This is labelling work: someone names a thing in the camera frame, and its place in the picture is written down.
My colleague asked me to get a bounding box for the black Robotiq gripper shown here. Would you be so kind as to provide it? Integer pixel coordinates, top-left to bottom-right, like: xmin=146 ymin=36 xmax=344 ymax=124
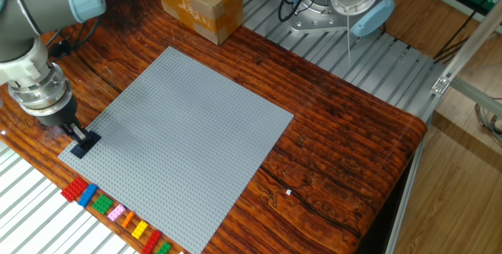
xmin=35 ymin=95 xmax=90 ymax=144

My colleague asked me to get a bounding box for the black Lego plate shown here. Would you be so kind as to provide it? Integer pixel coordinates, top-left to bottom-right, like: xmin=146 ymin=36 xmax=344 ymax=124
xmin=70 ymin=129 xmax=103 ymax=160

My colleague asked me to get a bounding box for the wide red Lego plate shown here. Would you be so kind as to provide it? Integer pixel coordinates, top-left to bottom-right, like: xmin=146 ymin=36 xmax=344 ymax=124
xmin=60 ymin=176 xmax=89 ymax=203

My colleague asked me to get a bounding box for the blue Lego brick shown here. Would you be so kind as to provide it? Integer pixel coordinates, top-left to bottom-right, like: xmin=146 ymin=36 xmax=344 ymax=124
xmin=77 ymin=183 xmax=99 ymax=209

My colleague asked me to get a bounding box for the square green Lego plate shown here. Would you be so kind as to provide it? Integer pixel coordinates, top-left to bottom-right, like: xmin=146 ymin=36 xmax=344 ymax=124
xmin=91 ymin=194 xmax=115 ymax=216

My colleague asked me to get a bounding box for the pink Lego brick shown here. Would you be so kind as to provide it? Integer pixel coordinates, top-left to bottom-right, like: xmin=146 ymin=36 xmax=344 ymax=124
xmin=107 ymin=203 xmax=127 ymax=223

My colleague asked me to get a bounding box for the thin orange Lego brick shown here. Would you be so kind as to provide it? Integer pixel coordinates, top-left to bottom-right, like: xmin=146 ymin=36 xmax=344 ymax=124
xmin=121 ymin=211 xmax=136 ymax=230

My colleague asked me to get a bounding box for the large grey Lego baseplate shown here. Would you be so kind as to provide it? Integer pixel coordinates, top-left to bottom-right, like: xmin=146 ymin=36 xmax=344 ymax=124
xmin=57 ymin=45 xmax=295 ymax=254

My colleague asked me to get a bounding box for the yellow Lego brick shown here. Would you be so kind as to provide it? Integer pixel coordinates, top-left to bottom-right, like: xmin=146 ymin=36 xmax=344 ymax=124
xmin=131 ymin=220 xmax=150 ymax=241

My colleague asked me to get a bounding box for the long red Lego brick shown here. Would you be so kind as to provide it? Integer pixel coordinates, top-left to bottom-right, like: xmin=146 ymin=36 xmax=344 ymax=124
xmin=140 ymin=229 xmax=163 ymax=254

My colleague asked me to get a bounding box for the taped cardboard box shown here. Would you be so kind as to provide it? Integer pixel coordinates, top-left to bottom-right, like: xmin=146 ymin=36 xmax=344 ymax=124
xmin=153 ymin=0 xmax=246 ymax=46

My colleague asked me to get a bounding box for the wood-grain table cover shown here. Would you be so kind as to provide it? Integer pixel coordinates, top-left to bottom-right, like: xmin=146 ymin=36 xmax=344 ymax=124
xmin=0 ymin=0 xmax=428 ymax=254

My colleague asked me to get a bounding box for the white zip tie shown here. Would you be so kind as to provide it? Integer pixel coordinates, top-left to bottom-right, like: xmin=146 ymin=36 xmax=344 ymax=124
xmin=345 ymin=13 xmax=353 ymax=67

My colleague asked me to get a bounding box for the silver wrist coupling ring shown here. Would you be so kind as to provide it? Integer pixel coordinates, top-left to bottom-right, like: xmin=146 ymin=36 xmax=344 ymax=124
xmin=7 ymin=62 xmax=74 ymax=116

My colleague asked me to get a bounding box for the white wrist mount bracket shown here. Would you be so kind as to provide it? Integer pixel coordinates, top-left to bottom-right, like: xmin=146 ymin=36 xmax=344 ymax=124
xmin=0 ymin=36 xmax=54 ymax=86

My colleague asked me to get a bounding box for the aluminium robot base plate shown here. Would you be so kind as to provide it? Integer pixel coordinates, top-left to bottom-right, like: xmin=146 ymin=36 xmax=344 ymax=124
xmin=281 ymin=0 xmax=354 ymax=34

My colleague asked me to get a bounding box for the thin black floor cable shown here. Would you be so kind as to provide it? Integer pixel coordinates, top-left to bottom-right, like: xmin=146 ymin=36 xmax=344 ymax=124
xmin=433 ymin=9 xmax=478 ymax=62

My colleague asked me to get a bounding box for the aluminium frame strut with bracket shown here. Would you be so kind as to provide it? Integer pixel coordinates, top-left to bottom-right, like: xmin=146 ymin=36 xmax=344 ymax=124
xmin=430 ymin=0 xmax=502 ymax=118

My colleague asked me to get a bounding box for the grey floor cable bundle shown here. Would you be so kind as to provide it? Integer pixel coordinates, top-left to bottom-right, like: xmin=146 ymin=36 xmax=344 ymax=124
xmin=474 ymin=97 xmax=502 ymax=147

